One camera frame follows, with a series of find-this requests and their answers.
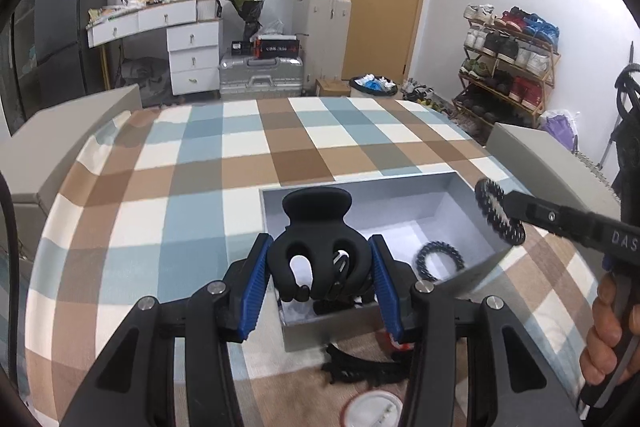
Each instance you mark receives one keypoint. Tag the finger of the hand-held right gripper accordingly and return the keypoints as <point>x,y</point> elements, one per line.
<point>550,214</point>

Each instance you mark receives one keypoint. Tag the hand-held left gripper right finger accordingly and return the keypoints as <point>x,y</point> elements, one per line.
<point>387,294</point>

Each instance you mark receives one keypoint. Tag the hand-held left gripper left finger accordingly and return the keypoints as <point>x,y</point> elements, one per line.
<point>252,289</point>

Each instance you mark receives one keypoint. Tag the black round hair accessory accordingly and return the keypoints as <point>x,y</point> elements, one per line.
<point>487,197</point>

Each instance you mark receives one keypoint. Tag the grey cardboard box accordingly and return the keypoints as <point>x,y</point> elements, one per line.
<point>400,197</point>

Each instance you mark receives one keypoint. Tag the black hair claw clip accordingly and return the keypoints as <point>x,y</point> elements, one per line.
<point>320,207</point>

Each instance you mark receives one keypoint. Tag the white round lid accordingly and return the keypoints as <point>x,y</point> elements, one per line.
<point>370,413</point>

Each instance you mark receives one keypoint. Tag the person's right hand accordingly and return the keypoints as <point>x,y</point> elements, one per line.
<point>602,332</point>

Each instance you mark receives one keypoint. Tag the grey upholstered bench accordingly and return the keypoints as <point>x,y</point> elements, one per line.
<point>545,157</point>
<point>45,147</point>

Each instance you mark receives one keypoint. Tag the purple bag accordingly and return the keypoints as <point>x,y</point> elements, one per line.
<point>560,129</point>

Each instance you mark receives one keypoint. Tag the plaid tablecloth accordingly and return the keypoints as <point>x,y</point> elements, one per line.
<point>200,207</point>

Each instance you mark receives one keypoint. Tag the wooden shoe rack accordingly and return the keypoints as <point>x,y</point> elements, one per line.
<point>549,72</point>

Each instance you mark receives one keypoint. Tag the rows of racked shoes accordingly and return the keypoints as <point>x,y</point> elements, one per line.
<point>505,52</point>

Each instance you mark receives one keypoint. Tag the group of loose shoes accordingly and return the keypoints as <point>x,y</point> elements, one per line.
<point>425,94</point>

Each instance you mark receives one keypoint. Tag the black basin with rags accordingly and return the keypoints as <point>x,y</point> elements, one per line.
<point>372,85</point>

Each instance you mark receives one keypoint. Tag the silver suitcase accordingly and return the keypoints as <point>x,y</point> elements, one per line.
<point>260,77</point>

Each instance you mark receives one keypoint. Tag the small brown cardboard box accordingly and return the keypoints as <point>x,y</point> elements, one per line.
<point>332,88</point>

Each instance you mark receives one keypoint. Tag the grey fabric bag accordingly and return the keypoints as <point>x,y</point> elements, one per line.
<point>145,79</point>

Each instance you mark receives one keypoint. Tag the small black box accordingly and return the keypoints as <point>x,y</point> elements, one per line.
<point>242,48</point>

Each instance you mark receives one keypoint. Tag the black box with red print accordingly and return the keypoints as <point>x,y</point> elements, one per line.
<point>277,47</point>

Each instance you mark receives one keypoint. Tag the white desk with drawers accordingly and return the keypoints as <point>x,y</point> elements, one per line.
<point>192,42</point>

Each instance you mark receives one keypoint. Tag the white suitcase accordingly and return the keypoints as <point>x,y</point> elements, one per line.
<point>322,37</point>

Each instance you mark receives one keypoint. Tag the dark wrapped flower bouquet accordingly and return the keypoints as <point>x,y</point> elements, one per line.
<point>247,9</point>

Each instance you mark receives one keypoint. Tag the dark glass cabinet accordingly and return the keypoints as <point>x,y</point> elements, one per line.
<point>22,57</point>

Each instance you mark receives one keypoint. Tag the dark grey refrigerator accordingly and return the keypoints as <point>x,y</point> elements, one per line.
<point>65,17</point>

